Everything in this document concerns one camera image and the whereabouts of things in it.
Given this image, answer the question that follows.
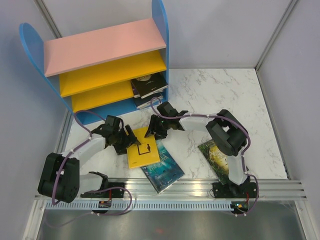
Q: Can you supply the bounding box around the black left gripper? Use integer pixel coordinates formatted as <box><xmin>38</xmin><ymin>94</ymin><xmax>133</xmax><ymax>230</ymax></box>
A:
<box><xmin>112</xmin><ymin>125</ymin><xmax>141</xmax><ymax>156</ymax></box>

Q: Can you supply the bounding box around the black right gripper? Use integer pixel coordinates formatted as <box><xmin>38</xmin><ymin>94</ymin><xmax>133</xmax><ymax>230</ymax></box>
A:
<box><xmin>145</xmin><ymin>114</ymin><xmax>171</xmax><ymax>141</ymax></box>

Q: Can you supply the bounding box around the yellow cover book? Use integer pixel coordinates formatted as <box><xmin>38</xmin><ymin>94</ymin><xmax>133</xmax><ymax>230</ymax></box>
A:
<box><xmin>127</xmin><ymin>126</ymin><xmax>160</xmax><ymax>169</ymax></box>

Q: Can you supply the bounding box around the dark navy blue book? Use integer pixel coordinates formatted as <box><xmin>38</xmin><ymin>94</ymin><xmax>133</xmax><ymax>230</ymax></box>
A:
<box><xmin>133</xmin><ymin>93</ymin><xmax>163</xmax><ymax>109</ymax></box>

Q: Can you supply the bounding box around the purple galaxy cover book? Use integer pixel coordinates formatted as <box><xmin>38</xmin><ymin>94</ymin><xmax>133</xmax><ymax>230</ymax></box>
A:
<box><xmin>131</xmin><ymin>83</ymin><xmax>141</xmax><ymax>98</ymax></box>

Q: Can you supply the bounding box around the black moon cover book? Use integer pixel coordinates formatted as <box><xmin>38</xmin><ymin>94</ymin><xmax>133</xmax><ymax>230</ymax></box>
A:
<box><xmin>130</xmin><ymin>72</ymin><xmax>168</xmax><ymax>99</ymax></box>

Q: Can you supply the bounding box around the teal ocean cover book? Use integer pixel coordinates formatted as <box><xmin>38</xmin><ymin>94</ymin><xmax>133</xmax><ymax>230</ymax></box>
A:
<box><xmin>141</xmin><ymin>140</ymin><xmax>185</xmax><ymax>194</ymax></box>

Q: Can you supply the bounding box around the green gold forest book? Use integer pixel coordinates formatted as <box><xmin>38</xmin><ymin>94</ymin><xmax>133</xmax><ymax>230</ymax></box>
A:
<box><xmin>197</xmin><ymin>140</ymin><xmax>229</xmax><ymax>185</ymax></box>

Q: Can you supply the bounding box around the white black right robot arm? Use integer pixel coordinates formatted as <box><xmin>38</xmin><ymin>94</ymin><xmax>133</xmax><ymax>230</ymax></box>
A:
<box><xmin>145</xmin><ymin>101</ymin><xmax>251</xmax><ymax>197</ymax></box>

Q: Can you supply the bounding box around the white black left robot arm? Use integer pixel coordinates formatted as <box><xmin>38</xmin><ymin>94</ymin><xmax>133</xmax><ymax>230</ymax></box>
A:
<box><xmin>37</xmin><ymin>115</ymin><xmax>141</xmax><ymax>206</ymax></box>

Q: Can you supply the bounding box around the blue pink yellow bookshelf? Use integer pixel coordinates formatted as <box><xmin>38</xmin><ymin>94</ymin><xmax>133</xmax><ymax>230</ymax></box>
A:
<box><xmin>19</xmin><ymin>0</ymin><xmax>170</xmax><ymax>124</ymax></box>

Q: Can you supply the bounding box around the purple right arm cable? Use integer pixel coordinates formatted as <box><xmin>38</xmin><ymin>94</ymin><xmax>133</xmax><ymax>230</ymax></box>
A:
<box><xmin>150</xmin><ymin>96</ymin><xmax>258</xmax><ymax>216</ymax></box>

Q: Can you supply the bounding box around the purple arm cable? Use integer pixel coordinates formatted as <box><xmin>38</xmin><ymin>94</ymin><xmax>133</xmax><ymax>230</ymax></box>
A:
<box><xmin>44</xmin><ymin>111</ymin><xmax>133</xmax><ymax>229</ymax></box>
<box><xmin>150</xmin><ymin>96</ymin><xmax>258</xmax><ymax>216</ymax></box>

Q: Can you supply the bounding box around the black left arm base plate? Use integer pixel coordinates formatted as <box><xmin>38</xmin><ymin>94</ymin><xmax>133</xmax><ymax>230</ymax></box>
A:
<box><xmin>80</xmin><ymin>182</ymin><xmax>125</xmax><ymax>200</ymax></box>

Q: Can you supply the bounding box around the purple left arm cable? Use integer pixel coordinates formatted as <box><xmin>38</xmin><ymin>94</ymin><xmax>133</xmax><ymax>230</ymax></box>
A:
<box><xmin>44</xmin><ymin>111</ymin><xmax>133</xmax><ymax>229</ymax></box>

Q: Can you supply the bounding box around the aluminium mounting rail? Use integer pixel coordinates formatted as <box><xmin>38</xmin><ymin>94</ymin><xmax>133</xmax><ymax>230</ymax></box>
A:
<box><xmin>34</xmin><ymin>177</ymin><xmax>308</xmax><ymax>201</ymax></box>

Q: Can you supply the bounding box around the white slotted cable duct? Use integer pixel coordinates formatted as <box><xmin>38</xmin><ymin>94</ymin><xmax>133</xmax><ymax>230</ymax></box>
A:
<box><xmin>45</xmin><ymin>200</ymin><xmax>234</xmax><ymax>211</ymax></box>

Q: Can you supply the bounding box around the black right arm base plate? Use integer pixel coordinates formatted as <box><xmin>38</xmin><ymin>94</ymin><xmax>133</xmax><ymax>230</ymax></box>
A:
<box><xmin>212</xmin><ymin>182</ymin><xmax>257</xmax><ymax>199</ymax></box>

